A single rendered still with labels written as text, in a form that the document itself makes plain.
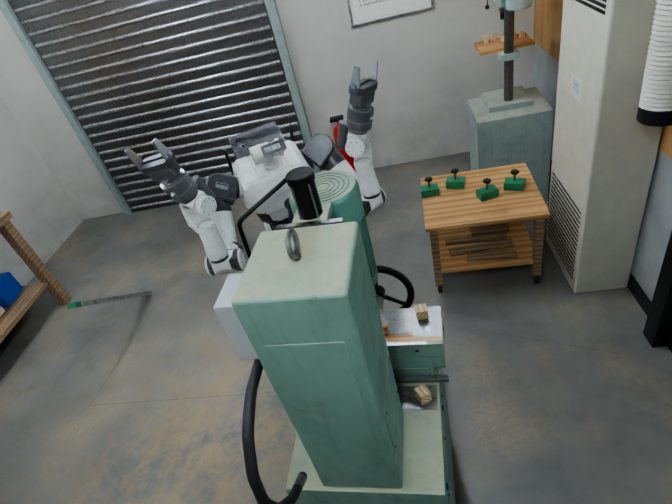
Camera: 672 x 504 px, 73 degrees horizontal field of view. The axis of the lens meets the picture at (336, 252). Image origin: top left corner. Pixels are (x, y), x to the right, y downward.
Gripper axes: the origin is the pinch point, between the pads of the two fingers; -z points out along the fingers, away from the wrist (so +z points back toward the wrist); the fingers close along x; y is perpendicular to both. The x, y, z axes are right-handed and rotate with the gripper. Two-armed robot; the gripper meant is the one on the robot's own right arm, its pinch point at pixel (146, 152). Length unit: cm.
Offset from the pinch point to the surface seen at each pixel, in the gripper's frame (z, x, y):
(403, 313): 77, 54, 18
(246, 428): 22, 39, 71
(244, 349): 16, 38, 57
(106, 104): 77, -226, -225
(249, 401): 21, 39, 66
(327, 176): 15, 52, 11
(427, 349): 70, 63, 35
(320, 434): 44, 45, 66
